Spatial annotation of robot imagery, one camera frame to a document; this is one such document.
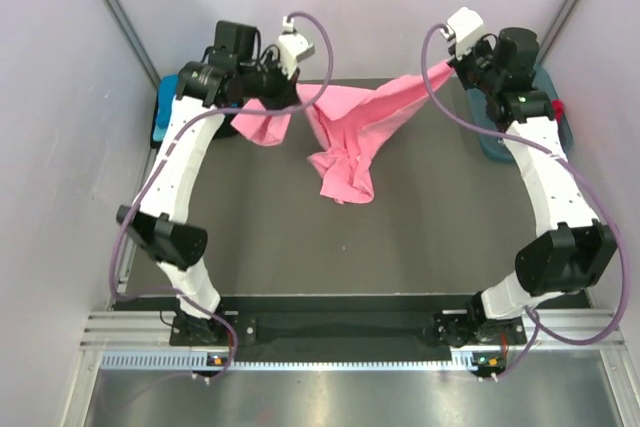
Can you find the aluminium rail frame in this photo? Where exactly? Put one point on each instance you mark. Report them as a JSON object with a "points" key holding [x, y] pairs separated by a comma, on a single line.
{"points": [[129, 375]]}

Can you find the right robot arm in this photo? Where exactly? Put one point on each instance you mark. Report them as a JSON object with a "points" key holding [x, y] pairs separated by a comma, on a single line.
{"points": [[573, 244]]}

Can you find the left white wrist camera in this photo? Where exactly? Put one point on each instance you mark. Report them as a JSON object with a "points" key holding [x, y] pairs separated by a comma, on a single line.
{"points": [[293, 46]]}

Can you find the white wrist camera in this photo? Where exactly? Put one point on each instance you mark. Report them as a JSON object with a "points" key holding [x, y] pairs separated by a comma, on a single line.
{"points": [[293, 46], [463, 29]]}

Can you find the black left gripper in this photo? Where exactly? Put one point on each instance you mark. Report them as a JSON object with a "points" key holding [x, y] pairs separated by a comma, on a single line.
{"points": [[285, 95]]}

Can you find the red t-shirt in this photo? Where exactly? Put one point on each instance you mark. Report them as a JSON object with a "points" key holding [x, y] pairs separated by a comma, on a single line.
{"points": [[558, 109]]}

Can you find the pink t-shirt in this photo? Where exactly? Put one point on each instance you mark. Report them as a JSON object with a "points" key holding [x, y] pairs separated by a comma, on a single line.
{"points": [[351, 125]]}

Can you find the folded teal t-shirt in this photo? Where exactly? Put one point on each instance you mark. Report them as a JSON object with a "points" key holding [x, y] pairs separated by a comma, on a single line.
{"points": [[158, 134]]}

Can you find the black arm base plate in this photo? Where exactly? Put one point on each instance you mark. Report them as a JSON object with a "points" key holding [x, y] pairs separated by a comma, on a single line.
{"points": [[429, 329]]}

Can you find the folded blue t-shirt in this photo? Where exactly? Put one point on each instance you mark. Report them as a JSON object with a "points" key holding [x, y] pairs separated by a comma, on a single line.
{"points": [[165, 94]]}

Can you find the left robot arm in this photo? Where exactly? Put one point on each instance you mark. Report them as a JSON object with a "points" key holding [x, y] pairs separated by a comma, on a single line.
{"points": [[231, 71]]}

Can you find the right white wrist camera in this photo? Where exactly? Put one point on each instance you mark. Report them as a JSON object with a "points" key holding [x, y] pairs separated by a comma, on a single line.
{"points": [[463, 29]]}

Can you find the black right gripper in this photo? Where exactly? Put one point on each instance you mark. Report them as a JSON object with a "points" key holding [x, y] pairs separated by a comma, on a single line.
{"points": [[458, 65]]}

